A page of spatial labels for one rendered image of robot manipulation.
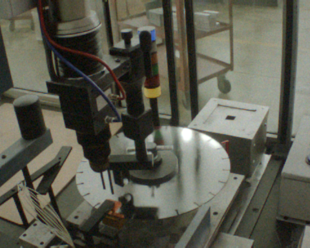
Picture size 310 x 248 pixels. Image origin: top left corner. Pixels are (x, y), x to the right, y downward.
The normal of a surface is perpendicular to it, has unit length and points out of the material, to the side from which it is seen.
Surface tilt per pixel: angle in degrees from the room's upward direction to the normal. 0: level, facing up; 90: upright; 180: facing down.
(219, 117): 0
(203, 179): 0
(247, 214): 0
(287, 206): 90
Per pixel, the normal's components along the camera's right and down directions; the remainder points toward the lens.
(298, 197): -0.44, 0.47
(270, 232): -0.07, -0.87
